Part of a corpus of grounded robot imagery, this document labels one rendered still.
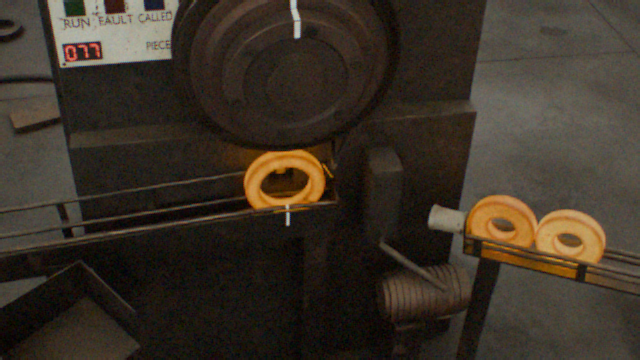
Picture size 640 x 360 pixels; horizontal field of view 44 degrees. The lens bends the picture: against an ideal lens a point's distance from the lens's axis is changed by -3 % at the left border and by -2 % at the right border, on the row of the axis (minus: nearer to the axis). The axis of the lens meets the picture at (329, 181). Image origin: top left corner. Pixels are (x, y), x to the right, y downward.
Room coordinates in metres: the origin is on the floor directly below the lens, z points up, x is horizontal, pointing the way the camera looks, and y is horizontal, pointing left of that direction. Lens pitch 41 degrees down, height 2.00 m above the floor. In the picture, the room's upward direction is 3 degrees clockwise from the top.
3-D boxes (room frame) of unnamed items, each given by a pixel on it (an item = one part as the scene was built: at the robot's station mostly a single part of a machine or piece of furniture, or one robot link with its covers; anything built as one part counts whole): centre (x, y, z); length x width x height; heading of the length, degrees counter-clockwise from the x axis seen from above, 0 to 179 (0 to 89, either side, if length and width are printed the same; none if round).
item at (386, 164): (1.50, -0.12, 0.68); 0.11 x 0.08 x 0.24; 14
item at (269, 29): (1.34, 0.08, 1.12); 0.28 x 0.06 x 0.28; 104
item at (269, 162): (1.44, 0.11, 0.75); 0.18 x 0.03 x 0.18; 103
